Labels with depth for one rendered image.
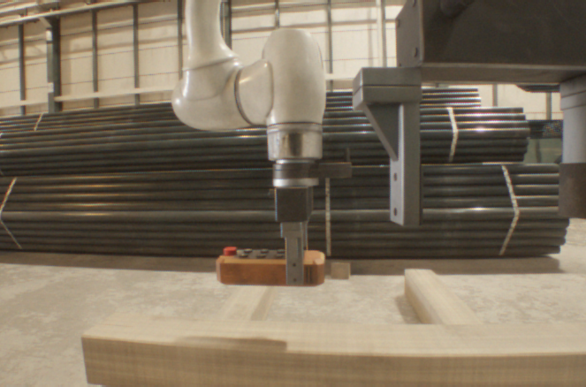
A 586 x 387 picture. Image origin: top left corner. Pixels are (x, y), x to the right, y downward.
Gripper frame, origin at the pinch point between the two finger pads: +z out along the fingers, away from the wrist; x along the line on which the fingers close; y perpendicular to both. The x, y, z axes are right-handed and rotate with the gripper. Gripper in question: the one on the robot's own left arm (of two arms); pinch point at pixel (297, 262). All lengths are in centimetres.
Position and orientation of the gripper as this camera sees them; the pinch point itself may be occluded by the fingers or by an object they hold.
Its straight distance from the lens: 53.4
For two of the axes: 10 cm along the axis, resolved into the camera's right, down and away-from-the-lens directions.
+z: 0.2, 10.0, 0.7
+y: -9.9, 0.2, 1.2
